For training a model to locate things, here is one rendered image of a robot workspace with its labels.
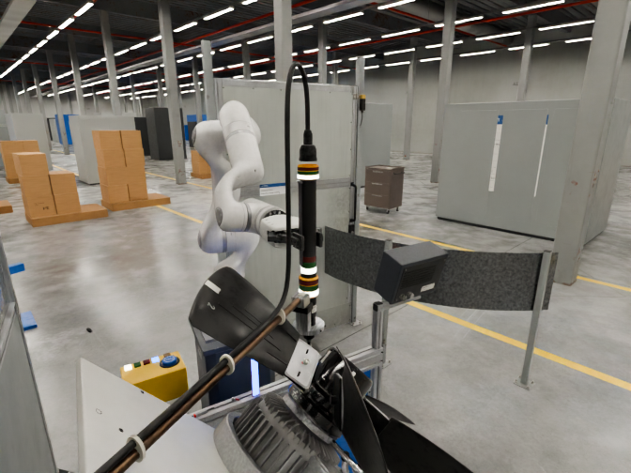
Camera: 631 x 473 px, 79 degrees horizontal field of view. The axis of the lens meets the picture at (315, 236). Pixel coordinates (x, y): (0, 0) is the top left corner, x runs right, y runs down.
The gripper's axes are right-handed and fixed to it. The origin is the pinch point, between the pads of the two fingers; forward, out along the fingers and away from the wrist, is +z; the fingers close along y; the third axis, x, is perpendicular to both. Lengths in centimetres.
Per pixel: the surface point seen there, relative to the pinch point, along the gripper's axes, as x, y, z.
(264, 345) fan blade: -18.0, 13.3, 5.6
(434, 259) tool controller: -27, -75, -29
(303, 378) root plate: -25.9, 6.6, 9.2
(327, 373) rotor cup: -25.5, 2.1, 10.8
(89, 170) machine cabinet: -95, 7, -1220
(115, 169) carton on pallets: -59, -28, -817
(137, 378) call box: -42, 34, -33
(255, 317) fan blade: -13.9, 13.1, 1.5
